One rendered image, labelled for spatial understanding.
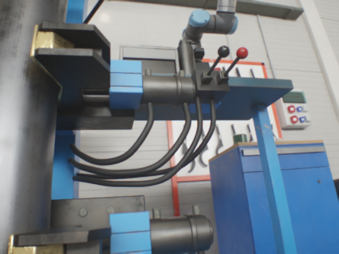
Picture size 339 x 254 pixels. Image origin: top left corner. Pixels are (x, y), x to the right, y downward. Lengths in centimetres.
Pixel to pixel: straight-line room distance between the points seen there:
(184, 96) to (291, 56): 349
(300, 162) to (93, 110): 148
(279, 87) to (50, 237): 102
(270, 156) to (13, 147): 103
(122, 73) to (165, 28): 280
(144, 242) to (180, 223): 12
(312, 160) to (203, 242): 139
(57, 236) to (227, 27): 109
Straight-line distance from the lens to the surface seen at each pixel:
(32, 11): 81
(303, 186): 192
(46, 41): 67
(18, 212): 61
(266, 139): 126
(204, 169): 282
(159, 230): 73
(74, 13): 145
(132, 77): 81
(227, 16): 127
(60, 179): 107
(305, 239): 189
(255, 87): 112
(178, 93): 83
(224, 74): 87
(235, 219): 185
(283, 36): 442
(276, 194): 123
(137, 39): 340
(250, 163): 172
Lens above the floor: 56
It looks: 20 degrees up
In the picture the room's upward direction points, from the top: 5 degrees counter-clockwise
